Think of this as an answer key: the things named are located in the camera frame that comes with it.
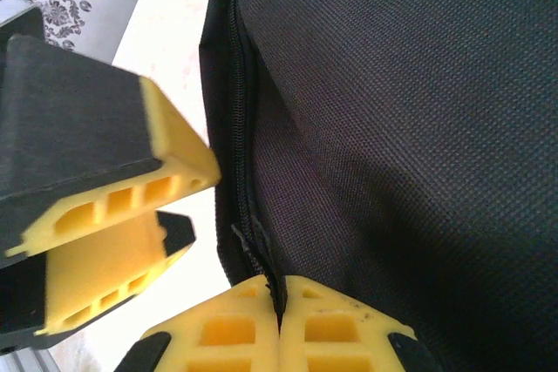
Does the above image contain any black fabric backpack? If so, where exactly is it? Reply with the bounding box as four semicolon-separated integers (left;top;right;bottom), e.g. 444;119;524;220
198;0;558;372

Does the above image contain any aluminium side rail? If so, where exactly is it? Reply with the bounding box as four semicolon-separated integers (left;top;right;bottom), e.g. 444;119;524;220
0;336;61;372

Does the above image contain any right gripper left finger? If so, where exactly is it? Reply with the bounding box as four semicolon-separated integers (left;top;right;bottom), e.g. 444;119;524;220
115;274;281;372

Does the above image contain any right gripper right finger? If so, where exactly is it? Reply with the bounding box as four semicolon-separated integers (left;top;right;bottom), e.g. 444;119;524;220
280;274;442;372

